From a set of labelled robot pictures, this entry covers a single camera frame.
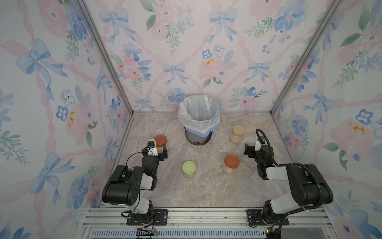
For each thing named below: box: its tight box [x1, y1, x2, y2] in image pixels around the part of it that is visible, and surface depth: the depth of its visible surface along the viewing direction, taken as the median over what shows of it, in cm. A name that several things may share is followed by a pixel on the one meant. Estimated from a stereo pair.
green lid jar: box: [182, 160, 197, 178], surface depth 86 cm
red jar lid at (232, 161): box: [224, 154, 240, 169], surface depth 84 cm
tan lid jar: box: [229, 124, 246, 144], surface depth 102 cm
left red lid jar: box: [153, 134, 168, 154], surface depth 92 cm
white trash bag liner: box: [178, 94, 221, 138], surface depth 92 cm
